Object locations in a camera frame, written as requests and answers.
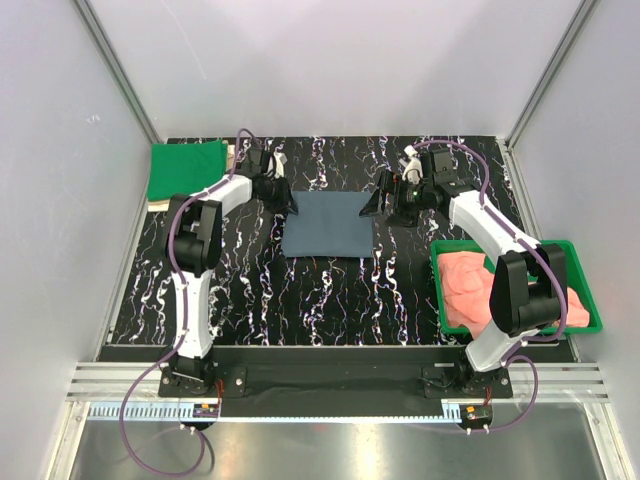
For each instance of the folded green t-shirt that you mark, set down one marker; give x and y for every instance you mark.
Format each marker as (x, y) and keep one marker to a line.
(185, 170)

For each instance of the green plastic bin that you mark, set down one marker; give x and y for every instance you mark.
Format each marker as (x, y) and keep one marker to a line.
(580, 280)

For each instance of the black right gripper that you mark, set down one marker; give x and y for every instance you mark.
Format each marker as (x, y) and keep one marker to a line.
(392, 184)

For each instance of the aluminium frame rail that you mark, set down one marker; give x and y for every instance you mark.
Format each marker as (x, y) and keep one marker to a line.
(557, 382)

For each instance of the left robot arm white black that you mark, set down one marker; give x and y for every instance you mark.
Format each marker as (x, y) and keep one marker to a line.
(193, 245)

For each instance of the pink t-shirt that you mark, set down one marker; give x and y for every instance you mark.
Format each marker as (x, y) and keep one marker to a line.
(465, 290)

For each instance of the grey slotted cable duct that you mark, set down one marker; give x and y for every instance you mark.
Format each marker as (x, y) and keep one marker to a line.
(205, 412)

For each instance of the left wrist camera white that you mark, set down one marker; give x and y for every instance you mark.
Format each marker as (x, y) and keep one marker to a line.
(278, 162)

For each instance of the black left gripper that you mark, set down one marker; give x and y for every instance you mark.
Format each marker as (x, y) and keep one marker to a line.
(285, 203)

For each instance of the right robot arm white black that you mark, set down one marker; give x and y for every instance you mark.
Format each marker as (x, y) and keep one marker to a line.
(529, 290)

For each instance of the folded beige t-shirt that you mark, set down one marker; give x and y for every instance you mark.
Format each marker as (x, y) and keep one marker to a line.
(157, 205)

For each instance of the blue-grey t-shirt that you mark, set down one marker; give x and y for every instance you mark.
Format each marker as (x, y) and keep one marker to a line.
(328, 225)

